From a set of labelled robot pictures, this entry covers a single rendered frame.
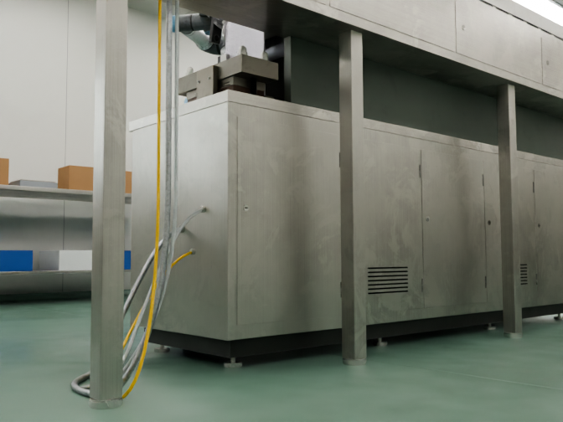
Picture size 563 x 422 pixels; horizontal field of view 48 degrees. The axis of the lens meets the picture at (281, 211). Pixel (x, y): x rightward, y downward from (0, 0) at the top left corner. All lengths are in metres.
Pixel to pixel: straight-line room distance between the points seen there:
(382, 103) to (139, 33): 4.35
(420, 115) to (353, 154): 0.71
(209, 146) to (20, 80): 4.04
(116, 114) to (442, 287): 1.72
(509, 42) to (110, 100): 1.98
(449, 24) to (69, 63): 4.21
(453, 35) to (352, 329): 1.26
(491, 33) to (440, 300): 1.17
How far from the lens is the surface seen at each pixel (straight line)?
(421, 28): 2.56
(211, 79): 2.25
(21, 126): 5.96
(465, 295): 3.02
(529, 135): 3.63
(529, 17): 3.72
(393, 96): 2.70
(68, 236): 6.01
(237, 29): 2.56
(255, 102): 2.15
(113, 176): 1.63
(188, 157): 2.23
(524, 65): 3.20
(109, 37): 1.70
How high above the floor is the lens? 0.36
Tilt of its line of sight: 4 degrees up
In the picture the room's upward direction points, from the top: straight up
